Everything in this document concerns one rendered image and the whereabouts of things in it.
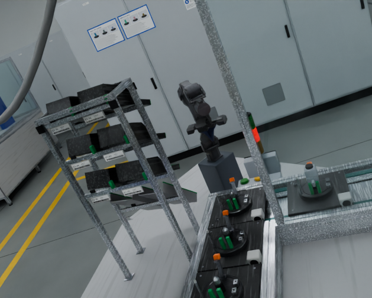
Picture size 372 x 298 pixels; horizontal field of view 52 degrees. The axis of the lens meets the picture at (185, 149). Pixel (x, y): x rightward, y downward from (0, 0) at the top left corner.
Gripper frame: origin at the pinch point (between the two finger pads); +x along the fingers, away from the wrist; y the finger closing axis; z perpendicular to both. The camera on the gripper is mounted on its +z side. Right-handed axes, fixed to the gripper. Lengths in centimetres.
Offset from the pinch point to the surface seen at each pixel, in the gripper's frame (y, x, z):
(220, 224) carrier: -1.6, 28.8, 29.6
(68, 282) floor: -197, 123, -65
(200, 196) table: -23.9, 39.1, -15.1
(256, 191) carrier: 13.1, 28.6, 10.5
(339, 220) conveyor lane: 45, 33, 35
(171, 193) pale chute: -17.7, 11.1, 25.8
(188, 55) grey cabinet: -74, 1, -267
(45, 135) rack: -47, -34, 42
